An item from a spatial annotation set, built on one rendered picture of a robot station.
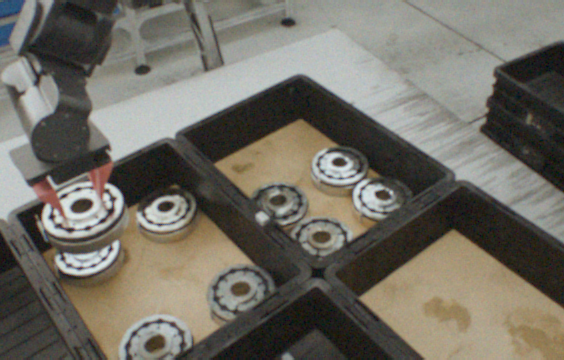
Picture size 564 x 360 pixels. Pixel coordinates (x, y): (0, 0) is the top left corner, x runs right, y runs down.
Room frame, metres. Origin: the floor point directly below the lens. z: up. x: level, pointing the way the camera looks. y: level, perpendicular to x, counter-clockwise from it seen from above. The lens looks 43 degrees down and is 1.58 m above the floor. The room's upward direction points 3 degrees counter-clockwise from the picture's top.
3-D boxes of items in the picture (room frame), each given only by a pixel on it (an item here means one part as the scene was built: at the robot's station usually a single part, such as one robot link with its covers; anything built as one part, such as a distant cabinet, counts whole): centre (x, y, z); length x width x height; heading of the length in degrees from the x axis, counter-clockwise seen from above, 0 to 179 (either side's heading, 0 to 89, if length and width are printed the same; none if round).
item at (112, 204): (0.54, 0.26, 1.04); 0.10 x 0.10 x 0.01
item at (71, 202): (0.54, 0.26, 1.05); 0.05 x 0.05 x 0.01
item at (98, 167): (0.55, 0.25, 1.09); 0.07 x 0.07 x 0.09; 35
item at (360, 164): (0.80, -0.11, 0.86); 0.10 x 0.10 x 0.01
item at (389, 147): (0.75, -0.05, 0.87); 0.40 x 0.30 x 0.11; 36
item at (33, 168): (0.54, 0.26, 1.17); 0.10 x 0.07 x 0.07; 125
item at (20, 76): (0.54, 0.25, 1.23); 0.07 x 0.06 x 0.07; 28
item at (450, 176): (0.75, -0.05, 0.92); 0.40 x 0.30 x 0.02; 36
